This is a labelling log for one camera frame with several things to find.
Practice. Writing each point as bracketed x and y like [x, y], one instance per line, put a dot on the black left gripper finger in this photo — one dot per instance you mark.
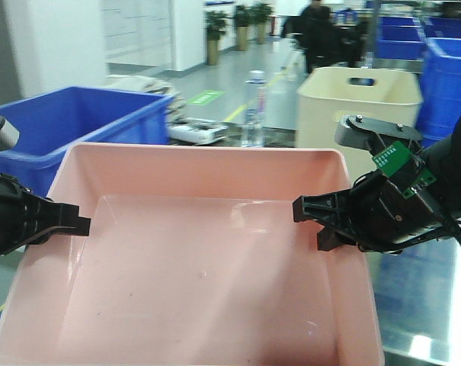
[44, 218]

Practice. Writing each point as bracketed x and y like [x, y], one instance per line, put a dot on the potted plant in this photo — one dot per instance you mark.
[242, 20]
[216, 27]
[260, 14]

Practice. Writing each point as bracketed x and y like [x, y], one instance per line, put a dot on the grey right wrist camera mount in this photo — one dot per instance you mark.
[373, 135]

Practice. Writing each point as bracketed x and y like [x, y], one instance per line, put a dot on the beige plastic bin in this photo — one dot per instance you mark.
[331, 92]

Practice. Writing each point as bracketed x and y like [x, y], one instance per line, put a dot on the blue crate far back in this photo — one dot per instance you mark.
[401, 38]

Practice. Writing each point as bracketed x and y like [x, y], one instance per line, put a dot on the potted plant left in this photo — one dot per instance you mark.
[216, 27]

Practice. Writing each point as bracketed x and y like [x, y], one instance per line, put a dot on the blue crate right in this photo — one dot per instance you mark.
[440, 84]

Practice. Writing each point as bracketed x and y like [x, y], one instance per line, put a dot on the potted plant right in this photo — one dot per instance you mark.
[260, 14]

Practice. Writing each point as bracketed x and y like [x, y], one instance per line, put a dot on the potted plant middle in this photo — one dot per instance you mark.
[242, 20]

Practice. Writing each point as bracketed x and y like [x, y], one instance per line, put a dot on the clear water bottle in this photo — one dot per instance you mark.
[254, 116]

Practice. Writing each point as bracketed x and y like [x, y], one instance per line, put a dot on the pink plastic bin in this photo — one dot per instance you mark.
[193, 258]

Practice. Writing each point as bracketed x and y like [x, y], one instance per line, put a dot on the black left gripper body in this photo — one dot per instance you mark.
[18, 208]

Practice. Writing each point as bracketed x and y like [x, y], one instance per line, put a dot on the person in black clothes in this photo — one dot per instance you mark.
[323, 42]

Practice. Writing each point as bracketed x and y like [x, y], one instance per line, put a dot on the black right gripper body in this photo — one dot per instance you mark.
[386, 222]

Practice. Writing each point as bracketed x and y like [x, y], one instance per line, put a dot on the large blue crate left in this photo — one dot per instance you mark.
[49, 124]

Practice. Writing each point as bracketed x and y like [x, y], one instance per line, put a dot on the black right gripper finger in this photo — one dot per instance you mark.
[329, 239]
[329, 210]

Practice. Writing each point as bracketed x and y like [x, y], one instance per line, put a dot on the green circuit board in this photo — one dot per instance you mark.
[405, 169]

